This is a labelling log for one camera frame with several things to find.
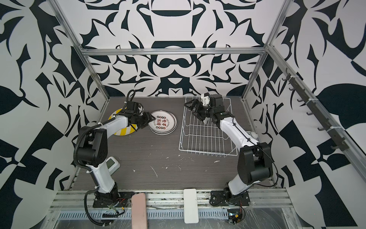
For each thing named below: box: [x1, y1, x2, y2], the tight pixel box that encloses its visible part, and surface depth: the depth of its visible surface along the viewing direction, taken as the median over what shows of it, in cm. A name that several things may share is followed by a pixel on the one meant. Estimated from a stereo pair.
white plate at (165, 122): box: [147, 109, 178, 136], surface depth 104 cm
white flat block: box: [183, 188, 199, 224], surface depth 70 cm
